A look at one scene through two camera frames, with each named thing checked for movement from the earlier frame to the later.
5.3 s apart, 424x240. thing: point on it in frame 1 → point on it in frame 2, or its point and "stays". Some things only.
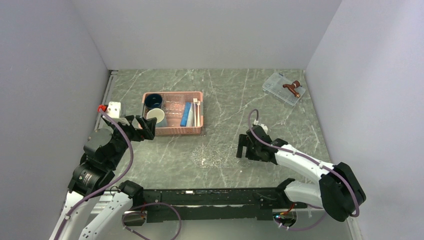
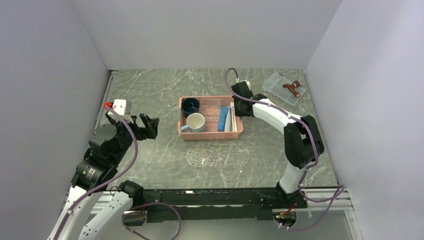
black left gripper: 147,130 stays
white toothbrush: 198,114 → 234,120
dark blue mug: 153,101 → 190,105
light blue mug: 156,112 → 195,123
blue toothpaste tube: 184,115 → 222,114
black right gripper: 244,140 → 238,112
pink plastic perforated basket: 171,102 → 209,108
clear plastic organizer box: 274,84 stays
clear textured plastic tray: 173,105 → 217,155
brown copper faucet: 292,87 stays
